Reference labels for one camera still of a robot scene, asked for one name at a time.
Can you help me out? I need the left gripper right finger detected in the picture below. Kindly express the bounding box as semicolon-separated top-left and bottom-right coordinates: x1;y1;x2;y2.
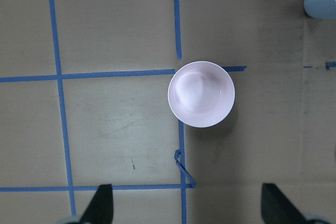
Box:
261;183;308;224

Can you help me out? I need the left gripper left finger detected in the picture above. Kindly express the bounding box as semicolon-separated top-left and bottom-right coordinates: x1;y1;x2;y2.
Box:
79;184;113;224

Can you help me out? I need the pink bowl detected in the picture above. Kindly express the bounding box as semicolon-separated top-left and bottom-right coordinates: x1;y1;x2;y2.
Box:
167;61;235;128

